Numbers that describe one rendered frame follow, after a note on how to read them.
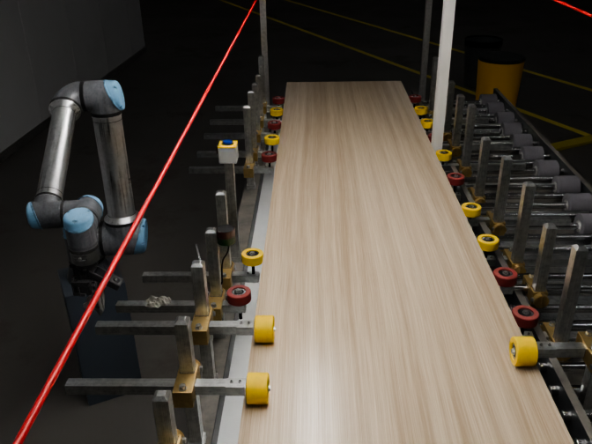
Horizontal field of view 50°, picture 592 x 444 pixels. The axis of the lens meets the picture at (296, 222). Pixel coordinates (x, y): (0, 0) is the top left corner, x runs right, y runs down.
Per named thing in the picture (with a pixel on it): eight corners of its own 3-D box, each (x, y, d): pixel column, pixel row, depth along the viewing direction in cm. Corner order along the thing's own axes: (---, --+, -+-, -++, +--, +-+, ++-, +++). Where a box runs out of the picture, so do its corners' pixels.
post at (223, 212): (224, 306, 244) (214, 193, 222) (225, 300, 247) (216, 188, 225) (233, 306, 244) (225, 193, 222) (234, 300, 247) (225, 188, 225)
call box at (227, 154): (218, 166, 244) (217, 146, 240) (221, 159, 250) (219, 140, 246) (237, 165, 243) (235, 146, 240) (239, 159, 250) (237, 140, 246)
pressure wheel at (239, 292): (227, 325, 210) (225, 296, 205) (230, 311, 217) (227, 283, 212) (251, 325, 210) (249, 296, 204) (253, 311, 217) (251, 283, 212)
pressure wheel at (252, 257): (253, 286, 231) (251, 260, 225) (238, 278, 235) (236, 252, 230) (269, 277, 236) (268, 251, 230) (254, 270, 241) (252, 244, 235)
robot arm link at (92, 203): (68, 194, 212) (59, 210, 201) (102, 191, 213) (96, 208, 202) (73, 218, 216) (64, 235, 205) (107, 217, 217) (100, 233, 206)
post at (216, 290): (216, 351, 223) (204, 231, 201) (217, 344, 226) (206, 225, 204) (225, 351, 223) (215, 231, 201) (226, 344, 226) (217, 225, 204)
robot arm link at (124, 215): (111, 246, 279) (84, 76, 247) (151, 243, 280) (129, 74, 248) (105, 262, 265) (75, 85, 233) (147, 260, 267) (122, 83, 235)
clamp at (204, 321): (188, 345, 181) (187, 331, 179) (196, 317, 193) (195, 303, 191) (210, 345, 181) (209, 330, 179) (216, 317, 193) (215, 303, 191)
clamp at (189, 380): (171, 408, 159) (169, 392, 157) (181, 372, 171) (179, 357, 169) (196, 408, 159) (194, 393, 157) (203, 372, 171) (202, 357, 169)
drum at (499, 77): (489, 135, 602) (499, 62, 571) (461, 122, 638) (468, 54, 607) (525, 128, 617) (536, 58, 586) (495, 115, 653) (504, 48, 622)
